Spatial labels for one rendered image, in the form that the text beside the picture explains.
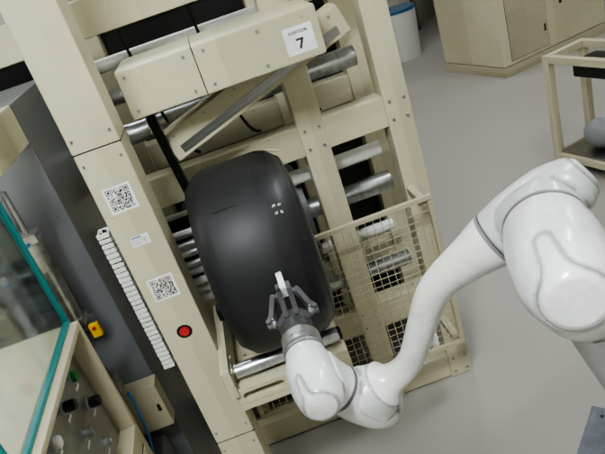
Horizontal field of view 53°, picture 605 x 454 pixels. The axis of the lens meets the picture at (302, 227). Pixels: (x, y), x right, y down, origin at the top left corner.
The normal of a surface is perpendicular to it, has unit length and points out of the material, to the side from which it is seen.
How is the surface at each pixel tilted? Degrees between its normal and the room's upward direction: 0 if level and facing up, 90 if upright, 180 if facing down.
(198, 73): 90
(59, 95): 90
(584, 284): 87
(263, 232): 55
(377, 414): 101
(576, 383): 0
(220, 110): 90
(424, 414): 0
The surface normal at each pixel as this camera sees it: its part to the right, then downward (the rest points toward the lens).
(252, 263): 0.06, 0.04
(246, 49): 0.18, 0.39
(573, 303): -0.21, 0.40
